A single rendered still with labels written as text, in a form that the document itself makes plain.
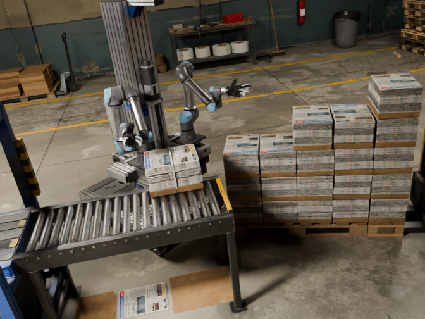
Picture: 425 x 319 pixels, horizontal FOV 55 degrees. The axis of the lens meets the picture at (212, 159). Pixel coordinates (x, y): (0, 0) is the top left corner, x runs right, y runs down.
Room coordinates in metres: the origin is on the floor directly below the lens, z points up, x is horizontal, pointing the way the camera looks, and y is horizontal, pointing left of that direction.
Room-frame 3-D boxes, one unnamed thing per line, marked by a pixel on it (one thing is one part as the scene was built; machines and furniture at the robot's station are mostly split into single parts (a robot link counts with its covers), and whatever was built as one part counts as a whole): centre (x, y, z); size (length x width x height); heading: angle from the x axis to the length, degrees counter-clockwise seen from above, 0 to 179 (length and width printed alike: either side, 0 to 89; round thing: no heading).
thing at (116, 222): (2.26, 0.68, 0.77); 0.47 x 0.05 x 0.05; 7
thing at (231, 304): (2.11, -0.06, 0.01); 0.14 x 0.13 x 0.01; 7
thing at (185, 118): (3.35, 0.19, 0.98); 0.13 x 0.12 x 0.14; 160
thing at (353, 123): (2.91, -1.11, 0.95); 0.38 x 0.29 x 0.23; 168
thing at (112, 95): (2.95, 0.68, 1.19); 0.15 x 0.12 x 0.55; 108
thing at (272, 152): (2.98, -0.69, 0.42); 1.17 x 0.39 x 0.83; 80
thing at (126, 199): (2.27, 0.61, 0.77); 0.47 x 0.05 x 0.05; 7
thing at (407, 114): (2.85, -1.40, 0.63); 0.38 x 0.29 x 0.97; 170
